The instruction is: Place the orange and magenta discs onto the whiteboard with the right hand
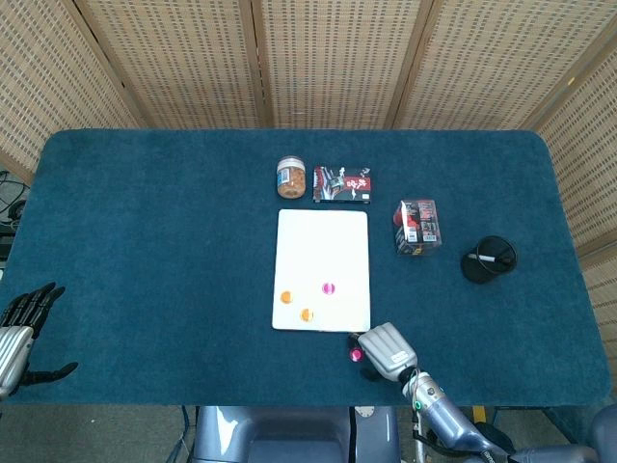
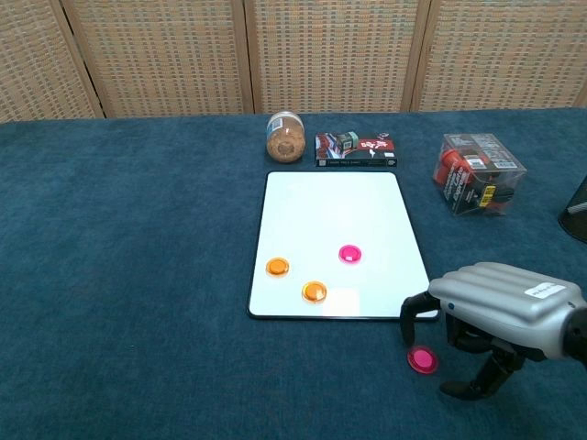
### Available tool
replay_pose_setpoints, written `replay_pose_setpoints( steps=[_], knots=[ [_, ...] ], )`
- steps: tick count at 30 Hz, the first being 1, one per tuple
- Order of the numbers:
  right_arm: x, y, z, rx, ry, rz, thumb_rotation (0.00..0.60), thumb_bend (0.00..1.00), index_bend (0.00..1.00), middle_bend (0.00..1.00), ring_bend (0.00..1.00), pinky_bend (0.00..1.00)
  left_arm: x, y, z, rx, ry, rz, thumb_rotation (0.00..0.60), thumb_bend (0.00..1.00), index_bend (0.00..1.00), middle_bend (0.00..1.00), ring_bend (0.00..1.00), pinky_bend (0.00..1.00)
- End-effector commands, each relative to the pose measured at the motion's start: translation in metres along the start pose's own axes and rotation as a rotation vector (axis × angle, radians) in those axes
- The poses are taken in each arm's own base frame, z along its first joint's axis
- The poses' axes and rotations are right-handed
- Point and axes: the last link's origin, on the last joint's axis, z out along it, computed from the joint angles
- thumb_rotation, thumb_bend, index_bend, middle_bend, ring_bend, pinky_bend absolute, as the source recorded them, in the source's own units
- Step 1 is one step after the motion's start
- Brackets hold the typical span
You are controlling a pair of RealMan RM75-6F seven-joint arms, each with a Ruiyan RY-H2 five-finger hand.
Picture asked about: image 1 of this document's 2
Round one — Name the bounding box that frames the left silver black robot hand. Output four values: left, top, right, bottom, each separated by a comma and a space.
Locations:
0, 282, 79, 399

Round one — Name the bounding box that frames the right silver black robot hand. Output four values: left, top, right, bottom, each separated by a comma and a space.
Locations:
347, 321, 419, 385

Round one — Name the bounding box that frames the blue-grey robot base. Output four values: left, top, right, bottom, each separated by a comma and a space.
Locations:
192, 405, 401, 463

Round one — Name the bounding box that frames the white magnetic board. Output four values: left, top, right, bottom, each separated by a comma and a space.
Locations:
271, 207, 372, 334

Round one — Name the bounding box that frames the blue table cloth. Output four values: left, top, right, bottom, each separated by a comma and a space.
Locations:
0, 128, 612, 407

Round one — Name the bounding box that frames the dark red card box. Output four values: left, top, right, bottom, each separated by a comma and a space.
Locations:
311, 165, 374, 204

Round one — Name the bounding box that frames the clear jar of snacks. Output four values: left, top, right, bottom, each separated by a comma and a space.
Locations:
276, 154, 308, 200

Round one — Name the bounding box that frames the woven folding screen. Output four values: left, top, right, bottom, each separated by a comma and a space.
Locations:
0, 0, 617, 372

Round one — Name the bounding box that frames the black cable tangle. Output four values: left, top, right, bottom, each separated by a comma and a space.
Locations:
0, 168, 31, 252

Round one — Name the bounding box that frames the blue cable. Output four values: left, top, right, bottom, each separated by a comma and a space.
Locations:
178, 405, 195, 463

